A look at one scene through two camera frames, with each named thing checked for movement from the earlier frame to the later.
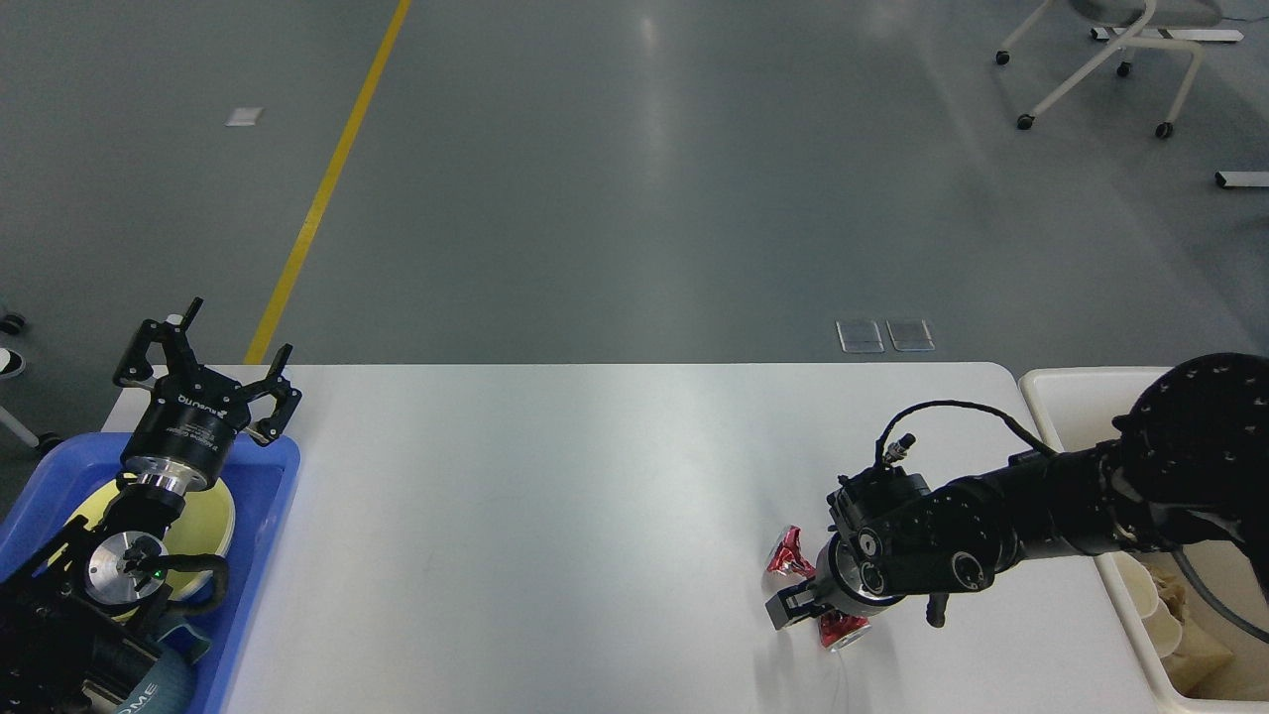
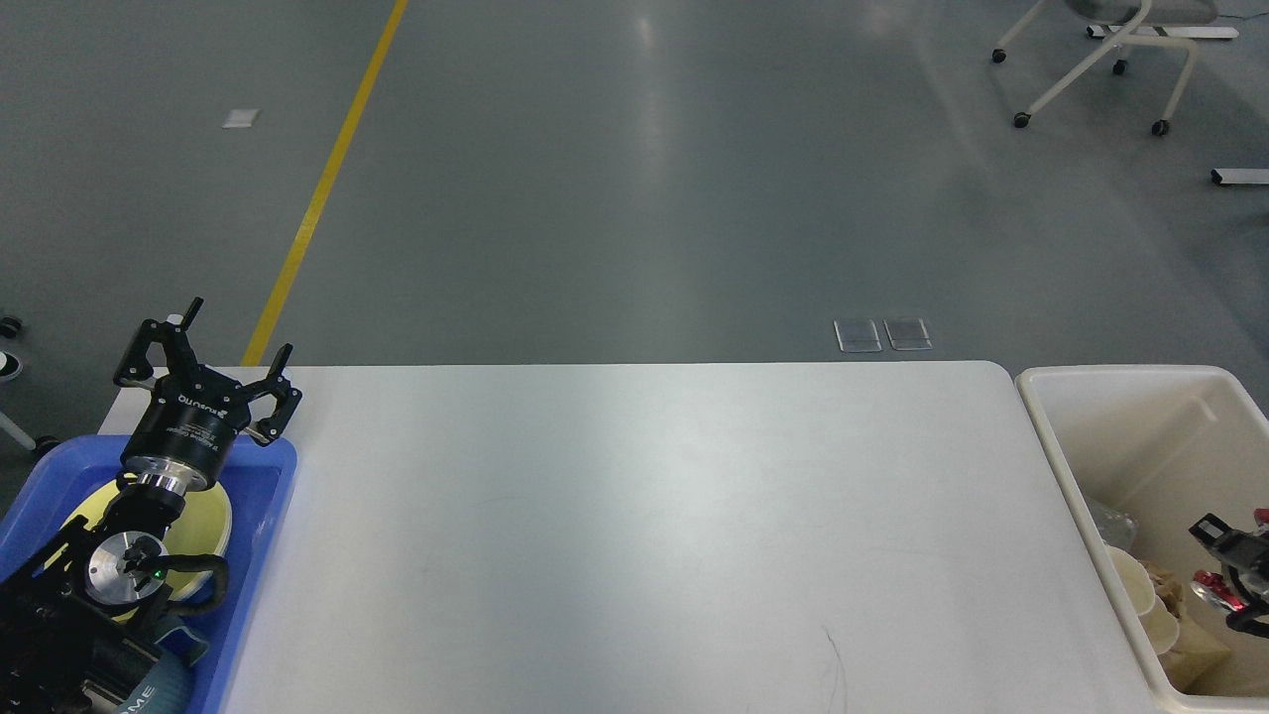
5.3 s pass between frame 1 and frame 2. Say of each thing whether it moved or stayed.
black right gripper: moved
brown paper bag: stayed
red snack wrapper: moved
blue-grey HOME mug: stayed
